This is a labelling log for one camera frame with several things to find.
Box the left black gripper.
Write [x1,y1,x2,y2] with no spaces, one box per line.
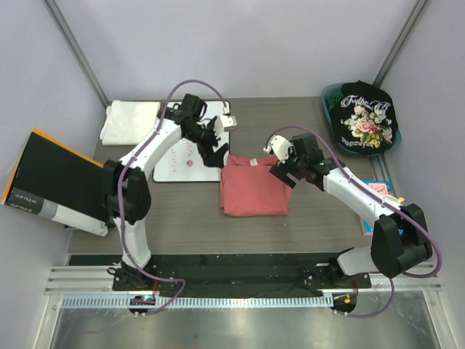
[184,118,228,168]

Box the pink t shirt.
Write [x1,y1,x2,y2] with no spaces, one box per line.
[219,155,292,217]

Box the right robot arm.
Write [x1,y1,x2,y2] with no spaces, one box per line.
[264,133,433,287]

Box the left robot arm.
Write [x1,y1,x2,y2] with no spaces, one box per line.
[102,94,237,290]

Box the white dry-erase board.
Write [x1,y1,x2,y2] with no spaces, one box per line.
[152,100,230,183]

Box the blue picture book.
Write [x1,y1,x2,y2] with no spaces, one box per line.
[361,180,393,236]

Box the pink sticky note pad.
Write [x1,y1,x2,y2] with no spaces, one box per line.
[368,182,389,196]

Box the black floral t shirt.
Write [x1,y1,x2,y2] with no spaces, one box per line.
[327,81,399,156]

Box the folded white t shirt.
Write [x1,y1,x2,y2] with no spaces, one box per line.
[100,100,161,146]

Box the teal plastic basket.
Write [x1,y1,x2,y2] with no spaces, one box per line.
[321,83,402,158]

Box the black orange clip file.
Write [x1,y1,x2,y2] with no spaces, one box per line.
[1,129,109,237]

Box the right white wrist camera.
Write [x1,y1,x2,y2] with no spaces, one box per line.
[263,135,293,164]

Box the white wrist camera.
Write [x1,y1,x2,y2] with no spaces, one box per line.
[214,114,238,135]
[263,135,293,164]

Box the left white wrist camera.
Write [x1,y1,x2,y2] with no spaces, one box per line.
[214,114,238,135]

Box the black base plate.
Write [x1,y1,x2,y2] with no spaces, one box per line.
[107,253,371,299]

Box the slotted cable duct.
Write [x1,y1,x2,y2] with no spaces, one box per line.
[61,294,333,310]

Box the aluminium frame rail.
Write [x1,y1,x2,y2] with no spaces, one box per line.
[46,265,442,293]

